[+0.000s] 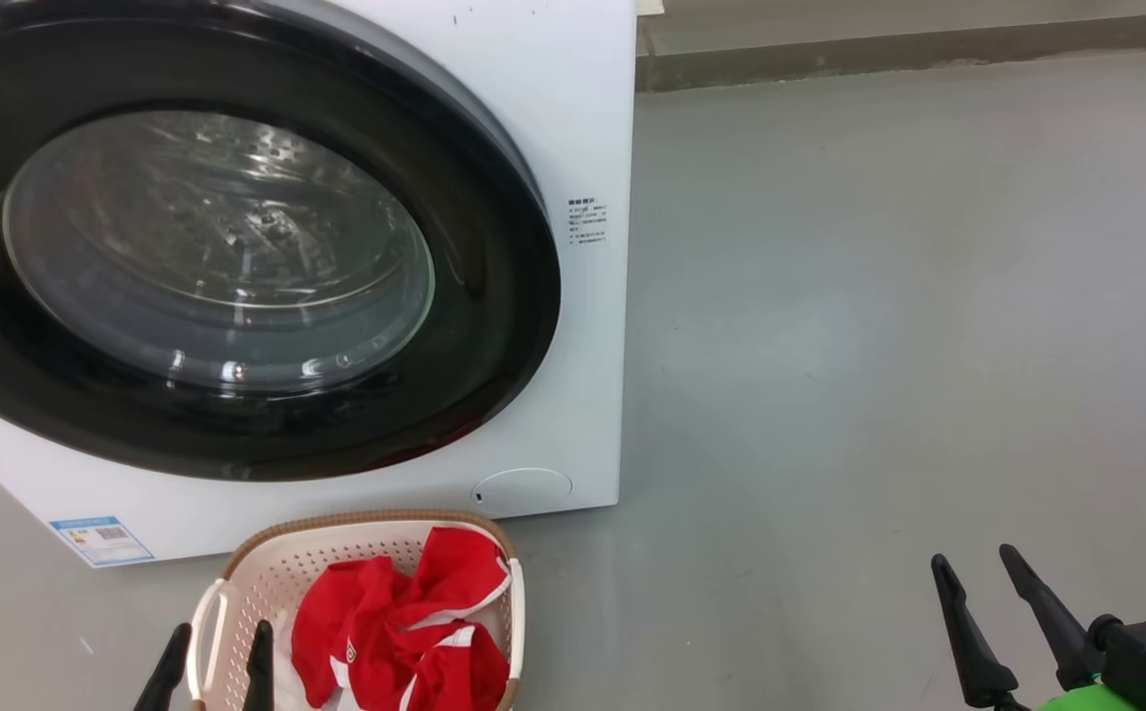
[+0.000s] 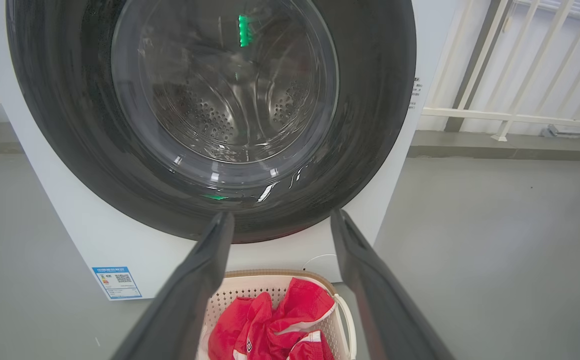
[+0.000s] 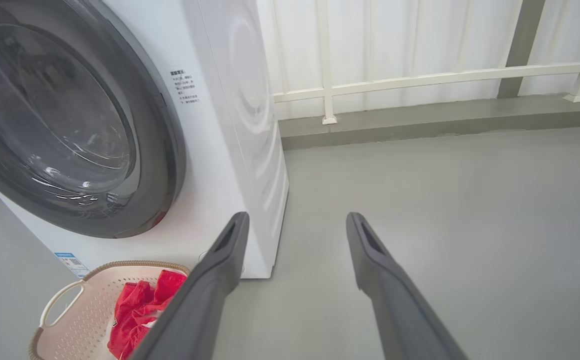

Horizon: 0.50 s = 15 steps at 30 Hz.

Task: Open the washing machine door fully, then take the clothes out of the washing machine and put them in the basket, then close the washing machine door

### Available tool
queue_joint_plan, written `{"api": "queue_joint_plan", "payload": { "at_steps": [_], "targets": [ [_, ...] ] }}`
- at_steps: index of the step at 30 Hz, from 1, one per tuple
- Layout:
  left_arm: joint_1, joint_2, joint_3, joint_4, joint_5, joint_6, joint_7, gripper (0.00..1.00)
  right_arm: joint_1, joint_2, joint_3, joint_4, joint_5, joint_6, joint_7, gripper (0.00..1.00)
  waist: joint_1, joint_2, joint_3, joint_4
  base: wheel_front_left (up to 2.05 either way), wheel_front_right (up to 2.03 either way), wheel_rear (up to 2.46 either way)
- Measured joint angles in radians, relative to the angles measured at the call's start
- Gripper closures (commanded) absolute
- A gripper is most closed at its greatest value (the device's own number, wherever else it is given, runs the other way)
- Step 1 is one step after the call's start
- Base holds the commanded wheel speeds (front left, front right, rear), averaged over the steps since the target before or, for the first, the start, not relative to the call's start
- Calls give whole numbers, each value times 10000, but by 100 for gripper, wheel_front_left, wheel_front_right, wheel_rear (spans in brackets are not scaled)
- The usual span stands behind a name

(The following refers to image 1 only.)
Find round drain filter cover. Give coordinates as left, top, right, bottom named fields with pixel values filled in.
left=472, top=468, right=574, bottom=518

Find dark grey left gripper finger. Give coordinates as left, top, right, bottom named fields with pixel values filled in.
left=243, top=619, right=276, bottom=711
left=133, top=622, right=193, bottom=711

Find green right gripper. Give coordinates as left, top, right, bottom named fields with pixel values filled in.
left=930, top=543, right=1143, bottom=711

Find cream basket with brown rim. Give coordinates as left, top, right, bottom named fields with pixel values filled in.
left=188, top=509, right=527, bottom=711

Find red garment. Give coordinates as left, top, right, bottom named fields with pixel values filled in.
left=291, top=526, right=513, bottom=711

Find small printed text sticker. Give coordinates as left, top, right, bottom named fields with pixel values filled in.
left=567, top=197, right=610, bottom=246

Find white front-load washing machine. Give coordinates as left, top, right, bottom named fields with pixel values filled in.
left=0, top=0, right=638, bottom=570

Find blue energy label sticker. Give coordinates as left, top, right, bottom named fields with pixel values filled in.
left=49, top=515, right=155, bottom=568

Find black-rimmed glass washer door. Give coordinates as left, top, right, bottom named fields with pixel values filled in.
left=0, top=0, right=562, bottom=483

